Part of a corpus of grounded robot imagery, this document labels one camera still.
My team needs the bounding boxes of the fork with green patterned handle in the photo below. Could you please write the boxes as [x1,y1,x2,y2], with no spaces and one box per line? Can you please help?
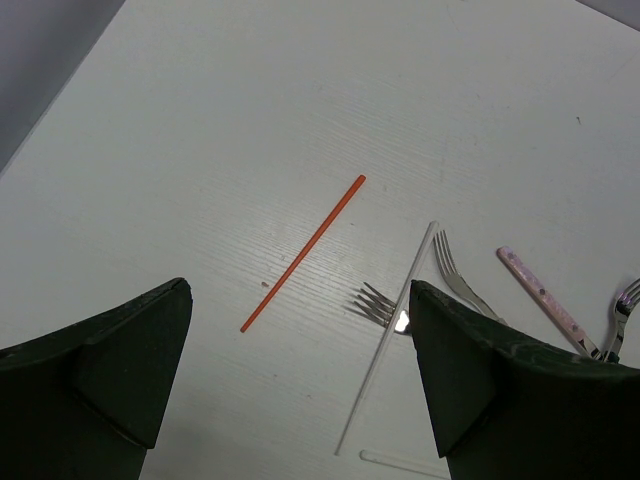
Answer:
[603,279,640,363]

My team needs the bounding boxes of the fork with black patterned handle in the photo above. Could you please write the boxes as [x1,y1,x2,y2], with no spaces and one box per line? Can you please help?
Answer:
[345,282,397,328]

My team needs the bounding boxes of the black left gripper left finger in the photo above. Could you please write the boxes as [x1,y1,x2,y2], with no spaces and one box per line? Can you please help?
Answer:
[1,278,193,479]

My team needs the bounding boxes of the grey chopstick lying flat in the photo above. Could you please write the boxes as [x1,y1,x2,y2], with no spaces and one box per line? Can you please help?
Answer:
[359,450,451,479]

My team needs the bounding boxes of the orange chopstick on left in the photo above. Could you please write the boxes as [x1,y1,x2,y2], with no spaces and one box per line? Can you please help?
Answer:
[240,174,367,333]

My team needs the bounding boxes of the white chopstick upright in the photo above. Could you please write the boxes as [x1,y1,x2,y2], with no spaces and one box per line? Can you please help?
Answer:
[334,220,439,457]

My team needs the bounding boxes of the fork with pink handle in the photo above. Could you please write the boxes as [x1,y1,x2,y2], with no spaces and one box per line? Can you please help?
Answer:
[432,229,604,359]

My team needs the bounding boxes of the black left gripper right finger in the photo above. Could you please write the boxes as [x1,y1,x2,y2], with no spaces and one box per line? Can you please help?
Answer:
[409,280,639,479]

